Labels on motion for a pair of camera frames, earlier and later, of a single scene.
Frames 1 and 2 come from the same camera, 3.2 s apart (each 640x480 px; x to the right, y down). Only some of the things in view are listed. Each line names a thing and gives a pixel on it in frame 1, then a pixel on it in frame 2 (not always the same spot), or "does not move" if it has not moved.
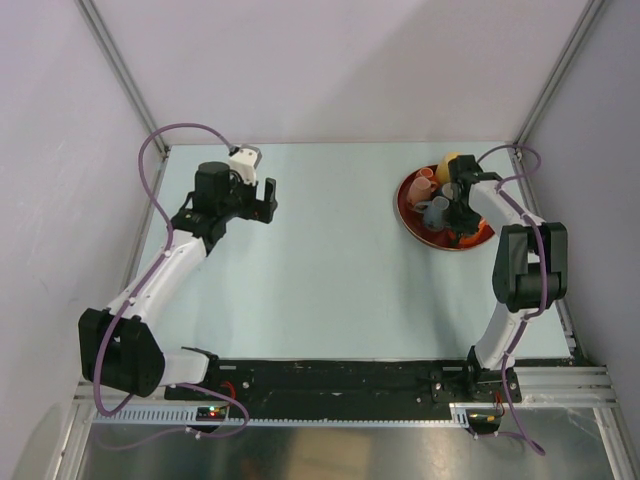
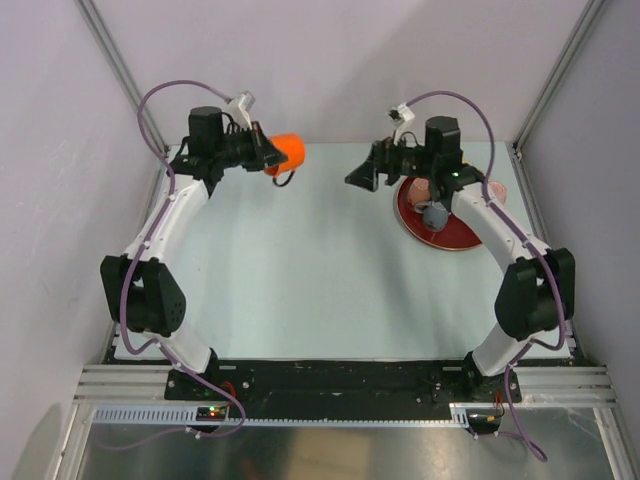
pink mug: x=420 y=190 does not move
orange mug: x=484 y=232 to x=293 y=145
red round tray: x=413 y=220 does not move
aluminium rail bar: x=587 y=386 does not move
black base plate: x=359 y=382 does not move
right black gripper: x=456 y=224 to x=382 y=159
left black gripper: x=257 y=210 to x=269 y=154
